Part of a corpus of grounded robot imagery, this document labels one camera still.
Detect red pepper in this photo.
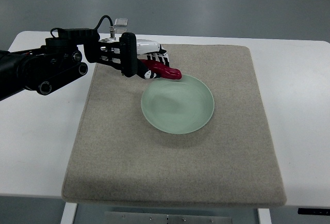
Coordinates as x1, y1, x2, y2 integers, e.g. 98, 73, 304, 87
142, 60, 182, 79

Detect black control panel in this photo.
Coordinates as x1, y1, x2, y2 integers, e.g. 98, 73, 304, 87
298, 208, 330, 216

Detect beige felt mat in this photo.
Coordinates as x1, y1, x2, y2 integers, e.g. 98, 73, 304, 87
62, 44, 286, 207

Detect light green plate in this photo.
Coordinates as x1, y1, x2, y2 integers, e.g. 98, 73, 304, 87
141, 74, 215, 135

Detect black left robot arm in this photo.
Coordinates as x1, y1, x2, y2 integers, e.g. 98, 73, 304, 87
1, 27, 146, 100

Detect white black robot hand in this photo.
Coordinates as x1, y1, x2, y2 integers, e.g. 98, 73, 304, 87
137, 39, 170, 79

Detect white table leg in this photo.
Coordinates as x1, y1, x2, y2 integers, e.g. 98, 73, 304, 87
60, 203, 78, 224
257, 209, 272, 224

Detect grey metal base plate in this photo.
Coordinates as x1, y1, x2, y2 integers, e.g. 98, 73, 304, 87
103, 212, 233, 224

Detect white table leg left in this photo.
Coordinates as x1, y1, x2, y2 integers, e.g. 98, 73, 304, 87
60, 203, 78, 224

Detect white table leg right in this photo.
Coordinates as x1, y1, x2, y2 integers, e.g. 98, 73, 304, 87
257, 209, 272, 224

